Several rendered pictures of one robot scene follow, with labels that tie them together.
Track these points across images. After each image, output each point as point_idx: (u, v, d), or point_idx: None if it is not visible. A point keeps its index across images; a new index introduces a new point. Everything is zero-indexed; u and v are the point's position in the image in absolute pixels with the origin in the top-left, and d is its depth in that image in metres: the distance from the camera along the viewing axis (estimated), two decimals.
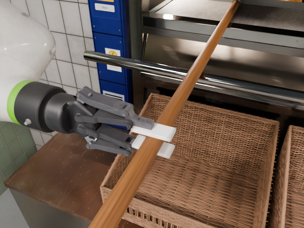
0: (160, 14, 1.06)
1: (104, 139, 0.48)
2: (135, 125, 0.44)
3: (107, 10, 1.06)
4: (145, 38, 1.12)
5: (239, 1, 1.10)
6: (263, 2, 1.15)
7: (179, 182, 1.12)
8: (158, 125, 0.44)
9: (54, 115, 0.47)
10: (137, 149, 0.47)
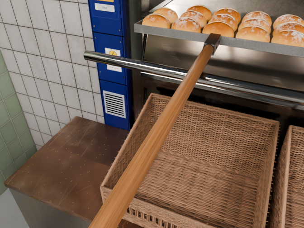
0: None
1: None
2: None
3: (107, 10, 1.06)
4: (145, 38, 1.12)
5: (213, 46, 0.73)
6: (252, 45, 0.77)
7: (179, 182, 1.12)
8: None
9: None
10: None
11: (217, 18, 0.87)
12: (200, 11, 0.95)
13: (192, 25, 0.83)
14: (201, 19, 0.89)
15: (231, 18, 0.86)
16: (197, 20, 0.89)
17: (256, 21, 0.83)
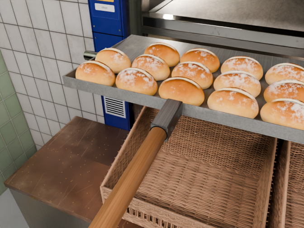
0: (160, 14, 1.06)
1: None
2: None
3: (107, 10, 1.06)
4: None
5: (164, 130, 0.45)
6: (230, 121, 0.50)
7: (179, 182, 1.12)
8: None
9: None
10: None
11: (182, 68, 0.59)
12: (163, 52, 0.67)
13: (142, 82, 0.56)
14: (162, 68, 0.62)
15: (203, 69, 0.58)
16: (155, 70, 0.61)
17: (239, 78, 0.55)
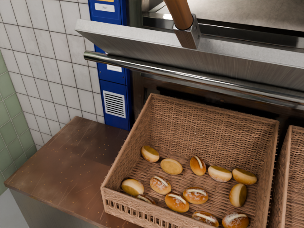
0: (160, 14, 1.06)
1: None
2: None
3: (107, 10, 1.06)
4: None
5: (192, 15, 0.43)
6: (247, 52, 0.49)
7: (179, 182, 1.12)
8: None
9: None
10: None
11: (191, 195, 1.01)
12: None
13: None
14: (165, 189, 1.05)
15: (203, 195, 1.01)
16: (161, 190, 1.05)
17: None
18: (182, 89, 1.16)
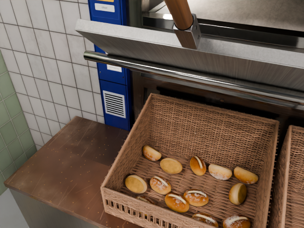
0: (160, 14, 1.06)
1: None
2: None
3: (107, 10, 1.06)
4: None
5: (192, 15, 0.44)
6: (247, 52, 0.49)
7: (179, 182, 1.12)
8: None
9: None
10: None
11: (191, 197, 1.01)
12: None
13: None
14: (165, 189, 1.05)
15: (203, 196, 1.01)
16: (161, 190, 1.05)
17: None
18: (182, 89, 1.16)
